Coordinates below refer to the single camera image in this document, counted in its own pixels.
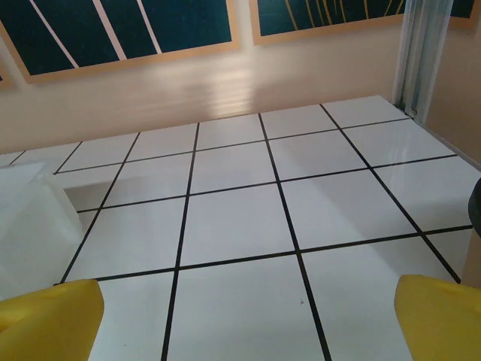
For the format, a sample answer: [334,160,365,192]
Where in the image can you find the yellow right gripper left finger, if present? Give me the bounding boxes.
[0,279,105,361]

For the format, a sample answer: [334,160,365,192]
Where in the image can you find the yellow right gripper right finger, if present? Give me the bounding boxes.
[393,274,481,361]

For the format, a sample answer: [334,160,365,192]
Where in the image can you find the white plastic bin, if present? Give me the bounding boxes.
[0,161,83,302]

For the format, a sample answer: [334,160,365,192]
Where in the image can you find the paper coffee cup, black lid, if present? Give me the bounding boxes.
[461,179,481,287]

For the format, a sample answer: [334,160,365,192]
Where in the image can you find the aluminium corner post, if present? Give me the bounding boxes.
[392,0,450,117]

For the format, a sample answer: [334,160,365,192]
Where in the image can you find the teal wall panel, flower drawings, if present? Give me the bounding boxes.
[0,0,241,84]

